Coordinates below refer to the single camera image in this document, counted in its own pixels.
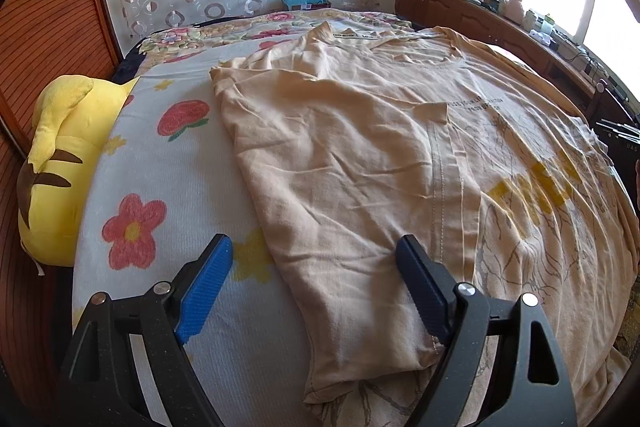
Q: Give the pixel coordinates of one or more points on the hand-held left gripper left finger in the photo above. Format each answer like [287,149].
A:
[205,287]

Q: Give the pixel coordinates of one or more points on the yellow plush toy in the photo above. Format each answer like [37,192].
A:
[55,207]

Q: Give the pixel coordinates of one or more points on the beige rose print blanket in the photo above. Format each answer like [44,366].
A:
[235,29]

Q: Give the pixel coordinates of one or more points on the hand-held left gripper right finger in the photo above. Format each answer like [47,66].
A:
[425,288]

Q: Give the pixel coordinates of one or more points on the wooden slatted wardrobe door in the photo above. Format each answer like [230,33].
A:
[50,32]

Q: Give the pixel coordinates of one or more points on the beige printed t-shirt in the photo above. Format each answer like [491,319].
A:
[350,147]

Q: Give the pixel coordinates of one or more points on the white flower print bedsheet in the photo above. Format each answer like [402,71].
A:
[150,157]

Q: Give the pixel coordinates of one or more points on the brown wooden cabinet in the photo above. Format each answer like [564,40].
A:
[450,9]

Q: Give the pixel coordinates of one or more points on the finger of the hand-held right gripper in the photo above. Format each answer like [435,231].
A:
[622,125]
[627,142]

